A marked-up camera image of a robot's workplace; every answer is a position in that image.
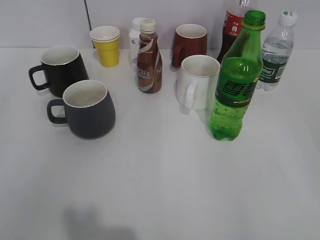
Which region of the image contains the dark grey ceramic mug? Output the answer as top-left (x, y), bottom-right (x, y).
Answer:
top-left (46, 79), bottom-right (116, 139)

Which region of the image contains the green soda bottle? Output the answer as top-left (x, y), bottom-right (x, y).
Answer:
top-left (208, 10), bottom-right (266, 141)

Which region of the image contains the yellow paper cup stack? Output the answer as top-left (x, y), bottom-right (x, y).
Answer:
top-left (89, 25), bottom-right (120, 68)

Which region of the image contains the white ceramic mug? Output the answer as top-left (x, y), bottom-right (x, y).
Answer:
top-left (176, 54), bottom-right (221, 111)

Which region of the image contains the brown coffee drink bottle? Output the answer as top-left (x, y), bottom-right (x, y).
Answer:
top-left (136, 18), bottom-right (163, 94)

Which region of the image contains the dark red ceramic mug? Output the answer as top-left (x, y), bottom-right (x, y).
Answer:
top-left (171, 23), bottom-right (208, 68)

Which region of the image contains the white milk drink bottle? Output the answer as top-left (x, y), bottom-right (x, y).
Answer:
top-left (128, 17), bottom-right (148, 72)

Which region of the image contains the black ceramic mug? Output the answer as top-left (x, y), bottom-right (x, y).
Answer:
top-left (28, 46), bottom-right (89, 98)

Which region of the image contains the cola bottle red label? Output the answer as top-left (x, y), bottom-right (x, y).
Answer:
top-left (217, 0), bottom-right (253, 64)

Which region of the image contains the clear water bottle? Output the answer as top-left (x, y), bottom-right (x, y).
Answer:
top-left (256, 10), bottom-right (298, 91)

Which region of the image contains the black wall cable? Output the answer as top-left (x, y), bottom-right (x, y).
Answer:
top-left (84, 0), bottom-right (96, 50)

